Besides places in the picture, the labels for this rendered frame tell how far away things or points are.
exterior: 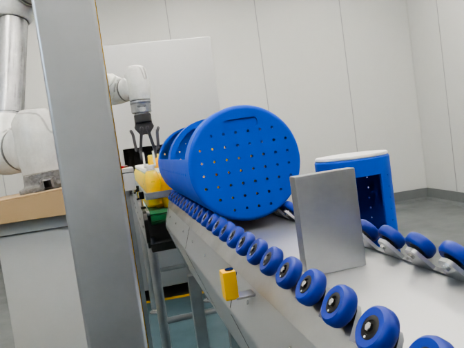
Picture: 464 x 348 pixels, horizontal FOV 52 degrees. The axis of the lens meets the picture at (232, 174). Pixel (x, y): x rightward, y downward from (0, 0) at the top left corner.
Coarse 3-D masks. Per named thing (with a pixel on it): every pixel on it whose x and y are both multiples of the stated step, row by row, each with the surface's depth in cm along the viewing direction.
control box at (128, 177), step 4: (124, 168) 208; (128, 168) 209; (132, 168) 209; (124, 172) 208; (128, 172) 209; (132, 172) 209; (124, 176) 208; (128, 176) 209; (132, 176) 209; (124, 180) 208; (128, 180) 209; (132, 180) 209; (124, 184) 208; (128, 184) 209; (132, 184) 209; (124, 188) 208; (128, 188) 209; (132, 188) 209; (136, 188) 210
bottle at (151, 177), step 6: (150, 174) 209; (156, 174) 211; (144, 180) 211; (150, 180) 209; (156, 180) 210; (150, 186) 209; (156, 186) 210; (150, 192) 210; (150, 204) 211; (156, 204) 210
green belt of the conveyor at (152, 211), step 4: (148, 208) 221; (152, 208) 219; (156, 208) 217; (160, 208) 215; (164, 208) 213; (152, 212) 207; (156, 212) 207; (160, 212) 207; (164, 212) 208; (148, 216) 232; (152, 216) 206; (156, 216) 206; (160, 216) 207; (164, 216) 207; (152, 220) 206; (156, 220) 206; (160, 220) 208; (164, 220) 208; (152, 224) 208
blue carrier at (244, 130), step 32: (192, 128) 154; (224, 128) 116; (256, 128) 117; (288, 128) 119; (160, 160) 186; (192, 160) 114; (224, 160) 115; (256, 160) 117; (288, 160) 119; (192, 192) 121; (224, 192) 116; (288, 192) 119
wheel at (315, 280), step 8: (304, 272) 59; (312, 272) 57; (320, 272) 57; (304, 280) 57; (312, 280) 56; (320, 280) 56; (296, 288) 58; (304, 288) 57; (312, 288) 55; (320, 288) 55; (296, 296) 57; (304, 296) 56; (312, 296) 55; (320, 296) 55; (304, 304) 56; (312, 304) 56
